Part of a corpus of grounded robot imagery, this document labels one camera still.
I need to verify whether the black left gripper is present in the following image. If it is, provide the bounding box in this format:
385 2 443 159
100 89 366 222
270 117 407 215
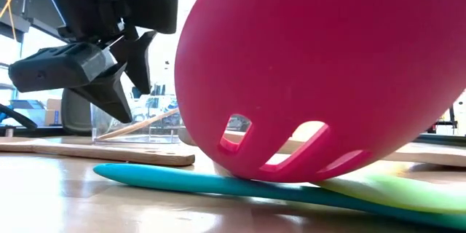
9 0 157 125

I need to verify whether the wooden spork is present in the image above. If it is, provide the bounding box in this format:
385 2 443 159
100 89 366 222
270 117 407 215
95 106 182 142

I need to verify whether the wooden spatula with handle hole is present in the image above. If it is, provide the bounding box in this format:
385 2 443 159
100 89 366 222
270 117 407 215
0 137 197 167

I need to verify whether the teal silicone spoon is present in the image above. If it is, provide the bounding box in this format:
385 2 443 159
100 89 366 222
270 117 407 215
92 162 466 232

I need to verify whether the red slotted spoon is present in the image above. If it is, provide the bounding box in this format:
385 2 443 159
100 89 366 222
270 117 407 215
173 0 466 184

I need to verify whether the green silicone spatula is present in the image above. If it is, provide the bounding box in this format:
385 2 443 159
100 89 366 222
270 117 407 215
315 173 466 216

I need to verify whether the wooden slotted spatula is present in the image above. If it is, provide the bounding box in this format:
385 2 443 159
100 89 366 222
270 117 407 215
177 126 466 169

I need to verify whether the cardboard box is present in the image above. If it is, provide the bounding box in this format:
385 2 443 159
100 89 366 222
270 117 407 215
43 97 63 127

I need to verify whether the clear plastic bin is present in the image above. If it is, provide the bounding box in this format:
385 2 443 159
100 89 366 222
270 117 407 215
90 92 183 144

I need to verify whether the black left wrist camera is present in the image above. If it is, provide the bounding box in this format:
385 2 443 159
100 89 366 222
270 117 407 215
123 0 185 36

